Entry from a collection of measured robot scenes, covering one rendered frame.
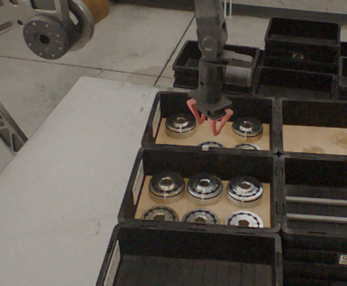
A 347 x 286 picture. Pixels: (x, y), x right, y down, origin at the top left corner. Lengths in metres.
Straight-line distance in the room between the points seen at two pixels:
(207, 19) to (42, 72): 2.76
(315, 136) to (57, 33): 0.87
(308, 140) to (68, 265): 0.83
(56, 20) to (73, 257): 0.69
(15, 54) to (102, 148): 2.34
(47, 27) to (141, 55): 2.34
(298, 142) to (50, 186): 0.82
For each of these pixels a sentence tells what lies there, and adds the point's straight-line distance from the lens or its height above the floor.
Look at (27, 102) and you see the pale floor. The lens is 3.55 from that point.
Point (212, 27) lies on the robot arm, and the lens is 1.18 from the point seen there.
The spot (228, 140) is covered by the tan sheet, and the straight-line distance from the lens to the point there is 1.69.
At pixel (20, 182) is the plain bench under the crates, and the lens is 1.82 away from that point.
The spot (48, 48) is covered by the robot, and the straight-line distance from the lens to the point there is 1.69.
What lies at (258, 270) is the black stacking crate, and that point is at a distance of 1.32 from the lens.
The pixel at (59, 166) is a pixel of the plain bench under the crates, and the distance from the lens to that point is 1.85.
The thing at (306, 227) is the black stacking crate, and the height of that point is 0.83.
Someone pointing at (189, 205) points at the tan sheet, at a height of 0.83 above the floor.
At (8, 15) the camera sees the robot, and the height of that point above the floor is 1.14.
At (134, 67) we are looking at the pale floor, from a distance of 3.79.
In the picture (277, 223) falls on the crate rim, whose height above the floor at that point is 0.93.
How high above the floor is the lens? 1.86
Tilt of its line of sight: 37 degrees down
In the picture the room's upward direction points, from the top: 1 degrees clockwise
